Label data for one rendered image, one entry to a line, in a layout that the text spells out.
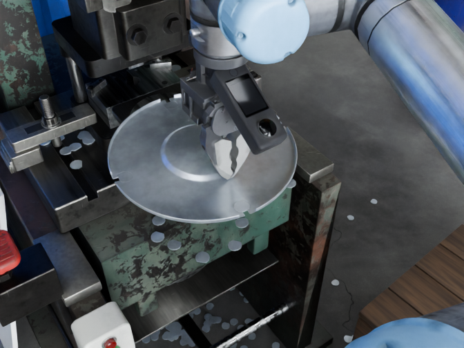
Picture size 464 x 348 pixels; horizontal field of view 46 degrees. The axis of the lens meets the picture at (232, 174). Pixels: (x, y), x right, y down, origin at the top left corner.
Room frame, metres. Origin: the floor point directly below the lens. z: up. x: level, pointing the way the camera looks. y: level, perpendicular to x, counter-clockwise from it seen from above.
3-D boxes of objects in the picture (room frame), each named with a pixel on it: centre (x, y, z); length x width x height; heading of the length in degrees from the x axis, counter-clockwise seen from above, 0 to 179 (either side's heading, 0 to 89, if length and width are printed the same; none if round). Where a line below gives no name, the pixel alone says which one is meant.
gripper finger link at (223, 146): (0.59, 0.03, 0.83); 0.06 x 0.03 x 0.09; 34
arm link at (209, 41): (0.60, 0.01, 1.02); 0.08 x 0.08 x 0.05
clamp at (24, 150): (0.75, 0.32, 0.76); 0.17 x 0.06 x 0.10; 124
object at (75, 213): (0.84, 0.18, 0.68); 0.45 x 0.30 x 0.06; 124
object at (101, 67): (0.85, 0.18, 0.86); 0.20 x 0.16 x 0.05; 124
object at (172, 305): (0.85, 0.19, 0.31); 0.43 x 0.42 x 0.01; 124
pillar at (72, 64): (0.85, 0.28, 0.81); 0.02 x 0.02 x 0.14
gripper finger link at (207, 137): (0.57, 0.02, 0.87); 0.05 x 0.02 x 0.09; 124
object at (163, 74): (0.84, 0.18, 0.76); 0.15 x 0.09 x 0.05; 124
